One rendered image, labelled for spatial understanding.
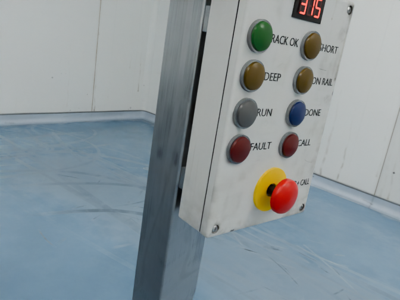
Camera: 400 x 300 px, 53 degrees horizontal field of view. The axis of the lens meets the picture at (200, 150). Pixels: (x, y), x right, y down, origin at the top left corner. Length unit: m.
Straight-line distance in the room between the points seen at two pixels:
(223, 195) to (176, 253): 0.12
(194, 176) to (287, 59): 0.15
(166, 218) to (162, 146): 0.08
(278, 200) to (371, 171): 3.07
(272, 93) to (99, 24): 4.25
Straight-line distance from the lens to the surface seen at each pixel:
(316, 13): 0.44
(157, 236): 0.49
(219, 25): 0.39
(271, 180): 0.45
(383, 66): 3.44
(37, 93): 4.38
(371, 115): 3.45
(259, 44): 0.37
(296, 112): 0.44
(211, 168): 0.40
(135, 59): 4.94
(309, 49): 0.43
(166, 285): 0.51
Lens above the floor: 1.09
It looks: 16 degrees down
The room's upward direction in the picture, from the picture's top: 9 degrees clockwise
